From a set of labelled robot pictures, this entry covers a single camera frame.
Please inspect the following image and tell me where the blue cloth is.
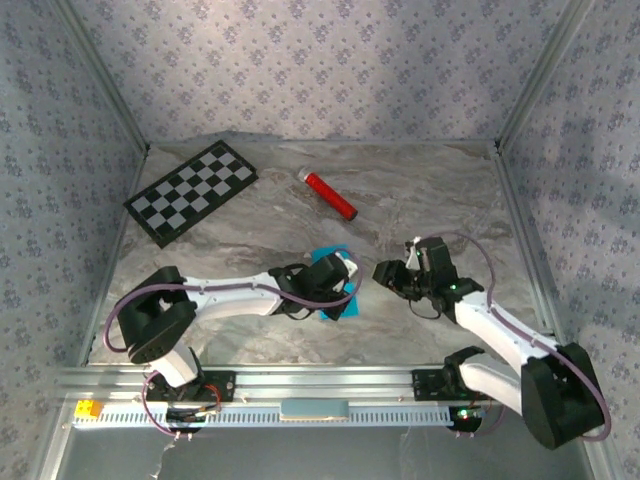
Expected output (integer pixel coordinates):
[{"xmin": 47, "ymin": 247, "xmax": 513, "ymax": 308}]
[{"xmin": 308, "ymin": 243, "xmax": 364, "ymax": 322}]

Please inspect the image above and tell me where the red tube with clear cap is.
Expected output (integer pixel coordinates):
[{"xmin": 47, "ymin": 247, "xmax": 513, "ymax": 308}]
[{"xmin": 298, "ymin": 168, "xmax": 359, "ymax": 222}]

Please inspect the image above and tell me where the right controller board with LED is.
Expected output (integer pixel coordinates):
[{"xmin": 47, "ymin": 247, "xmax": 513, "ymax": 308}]
[{"xmin": 448, "ymin": 405, "xmax": 486, "ymax": 432}]

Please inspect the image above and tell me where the black and white checkerboard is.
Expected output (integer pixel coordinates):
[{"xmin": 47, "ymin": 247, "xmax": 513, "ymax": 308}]
[{"xmin": 122, "ymin": 139, "xmax": 260, "ymax": 250}]

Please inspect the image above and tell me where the yellow toy brick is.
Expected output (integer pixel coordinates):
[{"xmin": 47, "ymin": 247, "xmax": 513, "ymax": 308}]
[{"xmin": 74, "ymin": 399, "xmax": 104, "ymax": 420}]

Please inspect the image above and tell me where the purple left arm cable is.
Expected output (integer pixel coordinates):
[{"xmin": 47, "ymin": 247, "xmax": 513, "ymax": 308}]
[{"xmin": 102, "ymin": 249, "xmax": 365, "ymax": 444}]

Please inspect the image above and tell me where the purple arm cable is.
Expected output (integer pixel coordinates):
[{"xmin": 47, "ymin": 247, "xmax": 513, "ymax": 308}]
[
  {"xmin": 419, "ymin": 231, "xmax": 614, "ymax": 444},
  {"xmin": 102, "ymin": 249, "xmax": 365, "ymax": 444}
]

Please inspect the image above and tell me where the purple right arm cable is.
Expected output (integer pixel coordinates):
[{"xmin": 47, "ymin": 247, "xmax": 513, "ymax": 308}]
[{"xmin": 419, "ymin": 231, "xmax": 614, "ymax": 444}]

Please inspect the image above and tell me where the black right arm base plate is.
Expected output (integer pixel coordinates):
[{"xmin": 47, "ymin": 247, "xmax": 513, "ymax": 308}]
[{"xmin": 410, "ymin": 368, "xmax": 504, "ymax": 403}]

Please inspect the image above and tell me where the long aluminium base rail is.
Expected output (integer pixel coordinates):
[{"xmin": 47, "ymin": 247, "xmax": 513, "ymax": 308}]
[{"xmin": 54, "ymin": 364, "xmax": 526, "ymax": 404}]

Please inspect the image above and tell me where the aluminium right side rail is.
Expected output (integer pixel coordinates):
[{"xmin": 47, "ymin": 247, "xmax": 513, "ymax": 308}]
[{"xmin": 492, "ymin": 142, "xmax": 557, "ymax": 336}]

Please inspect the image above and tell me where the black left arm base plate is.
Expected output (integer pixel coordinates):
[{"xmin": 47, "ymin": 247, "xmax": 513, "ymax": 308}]
[{"xmin": 144, "ymin": 369, "xmax": 237, "ymax": 404}]

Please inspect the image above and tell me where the white slotted cable duct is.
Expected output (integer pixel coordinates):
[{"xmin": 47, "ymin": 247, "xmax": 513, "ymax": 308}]
[{"xmin": 72, "ymin": 399, "xmax": 481, "ymax": 429}]

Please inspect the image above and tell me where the slanted aluminium frame post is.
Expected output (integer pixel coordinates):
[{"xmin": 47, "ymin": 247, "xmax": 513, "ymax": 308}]
[
  {"xmin": 49, "ymin": 0, "xmax": 151, "ymax": 151},
  {"xmin": 497, "ymin": 0, "xmax": 597, "ymax": 149}
]

